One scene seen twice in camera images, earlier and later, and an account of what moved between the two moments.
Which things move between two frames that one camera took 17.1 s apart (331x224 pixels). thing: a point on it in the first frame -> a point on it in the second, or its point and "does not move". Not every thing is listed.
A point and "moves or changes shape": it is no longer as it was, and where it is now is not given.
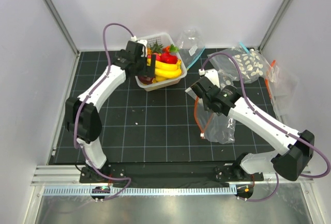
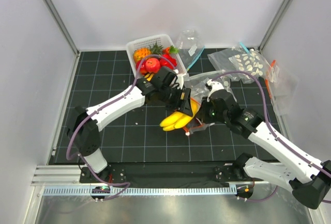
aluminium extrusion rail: x=58 y=175 does not move
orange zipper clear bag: x=214 y=127 moves or changes shape
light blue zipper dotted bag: x=251 y=64 does not move
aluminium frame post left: x=56 y=14 does not move
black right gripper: x=204 y=103 does not move
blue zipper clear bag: x=190 y=43 does not move
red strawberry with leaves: x=170 y=48 does not move
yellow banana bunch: x=164 y=71 -> x=178 y=119
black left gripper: x=150 y=69 -> x=184 y=106
